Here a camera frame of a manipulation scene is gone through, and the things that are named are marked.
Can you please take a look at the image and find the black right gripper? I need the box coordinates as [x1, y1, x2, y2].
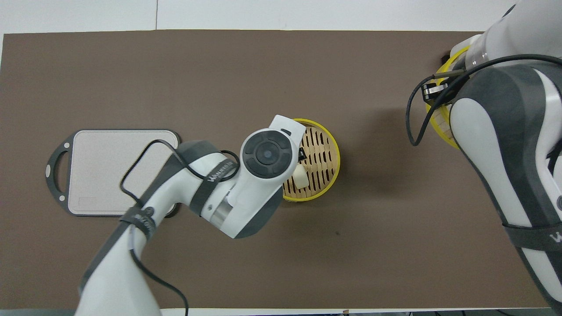
[421, 79, 451, 106]

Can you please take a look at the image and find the white steamed bun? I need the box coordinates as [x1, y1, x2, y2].
[293, 164, 309, 190]

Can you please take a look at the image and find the bamboo steamer base yellow rim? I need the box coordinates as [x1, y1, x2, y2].
[281, 118, 341, 202]

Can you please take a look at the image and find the brown table mat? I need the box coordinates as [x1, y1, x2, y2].
[0, 29, 549, 310]

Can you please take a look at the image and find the white cutting board grey rim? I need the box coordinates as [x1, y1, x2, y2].
[45, 129, 181, 217]

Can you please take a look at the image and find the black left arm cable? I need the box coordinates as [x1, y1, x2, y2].
[119, 139, 240, 316]

